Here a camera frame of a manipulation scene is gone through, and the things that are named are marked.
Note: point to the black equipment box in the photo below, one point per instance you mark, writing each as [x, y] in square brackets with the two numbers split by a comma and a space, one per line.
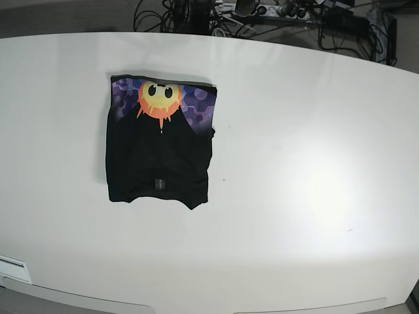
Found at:
[351, 25]

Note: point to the black table pedestal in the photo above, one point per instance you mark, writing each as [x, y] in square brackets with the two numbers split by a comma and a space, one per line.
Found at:
[192, 17]

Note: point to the white label plate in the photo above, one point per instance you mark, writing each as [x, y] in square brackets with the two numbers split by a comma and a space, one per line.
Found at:
[14, 269]

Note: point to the black T-shirt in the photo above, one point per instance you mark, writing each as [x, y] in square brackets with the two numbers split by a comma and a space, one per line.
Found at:
[159, 139]

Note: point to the white power strip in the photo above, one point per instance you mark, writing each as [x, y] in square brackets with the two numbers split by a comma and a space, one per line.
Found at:
[285, 10]

